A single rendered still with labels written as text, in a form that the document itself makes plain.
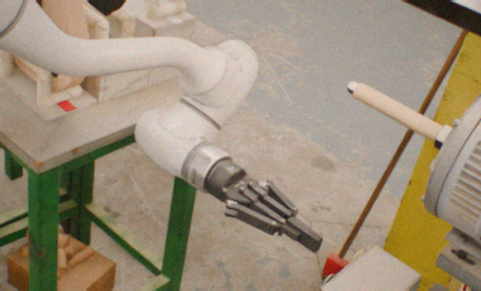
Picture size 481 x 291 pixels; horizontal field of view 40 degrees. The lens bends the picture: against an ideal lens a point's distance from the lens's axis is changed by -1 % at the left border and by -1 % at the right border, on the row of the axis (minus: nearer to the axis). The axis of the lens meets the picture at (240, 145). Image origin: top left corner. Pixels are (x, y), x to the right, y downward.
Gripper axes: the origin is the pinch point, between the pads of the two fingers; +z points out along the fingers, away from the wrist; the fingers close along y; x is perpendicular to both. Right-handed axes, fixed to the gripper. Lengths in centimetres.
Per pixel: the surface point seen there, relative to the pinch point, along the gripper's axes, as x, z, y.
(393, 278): 4.8, 18.1, 1.4
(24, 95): -13, -81, 3
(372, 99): 18.1, -4.7, -21.1
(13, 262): -95, -104, -6
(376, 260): 4.8, 14.0, 0.1
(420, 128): 17.8, 5.8, -21.0
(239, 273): -108, -59, -74
